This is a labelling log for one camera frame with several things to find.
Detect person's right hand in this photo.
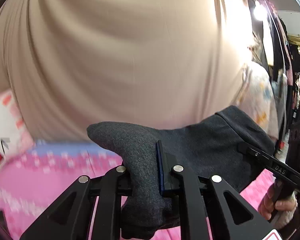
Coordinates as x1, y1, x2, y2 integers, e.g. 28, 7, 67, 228
257, 183, 297, 220

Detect white cartoon pillow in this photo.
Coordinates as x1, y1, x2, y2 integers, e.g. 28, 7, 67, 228
0, 89, 35, 169

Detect dark grey pants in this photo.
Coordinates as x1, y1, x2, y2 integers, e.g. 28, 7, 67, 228
87, 106, 275, 239

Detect hanging dark clothes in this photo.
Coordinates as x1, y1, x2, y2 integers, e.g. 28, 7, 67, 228
248, 0, 297, 162

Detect pink rose bed sheet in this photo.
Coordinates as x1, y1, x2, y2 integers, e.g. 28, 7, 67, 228
0, 139, 278, 240

